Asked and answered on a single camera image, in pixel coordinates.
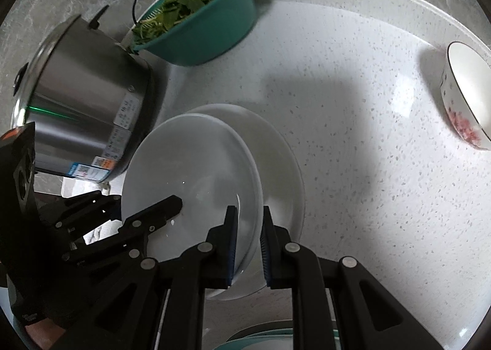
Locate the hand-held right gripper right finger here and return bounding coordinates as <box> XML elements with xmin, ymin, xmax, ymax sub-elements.
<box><xmin>259</xmin><ymin>205</ymin><xmax>442</xmax><ymax>350</ymax></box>

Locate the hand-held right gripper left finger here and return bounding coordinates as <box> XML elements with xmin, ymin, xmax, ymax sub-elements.
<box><xmin>79</xmin><ymin>205</ymin><xmax>240</xmax><ymax>350</ymax></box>

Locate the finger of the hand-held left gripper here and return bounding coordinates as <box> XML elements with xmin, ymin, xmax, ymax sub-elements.
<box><xmin>61</xmin><ymin>195</ymin><xmax>184</xmax><ymax>263</ymax></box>
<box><xmin>38</xmin><ymin>192</ymin><xmax>124</xmax><ymax>237</ymax></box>

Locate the large teal-rimmed plate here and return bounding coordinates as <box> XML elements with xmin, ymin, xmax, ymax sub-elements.
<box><xmin>213</xmin><ymin>327</ymin><xmax>342</xmax><ymax>350</ymax></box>

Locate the floral white bowl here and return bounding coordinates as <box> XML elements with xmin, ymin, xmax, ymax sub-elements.
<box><xmin>439</xmin><ymin>41</ymin><xmax>491</xmax><ymax>151</ymax></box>

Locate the stainless steel pot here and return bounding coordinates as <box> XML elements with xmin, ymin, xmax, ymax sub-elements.
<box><xmin>11</xmin><ymin>6</ymin><xmax>157</xmax><ymax>184</ymax></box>

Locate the teal basin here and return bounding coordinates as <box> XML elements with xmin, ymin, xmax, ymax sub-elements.
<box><xmin>130</xmin><ymin>0</ymin><xmax>259</xmax><ymax>67</ymax></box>

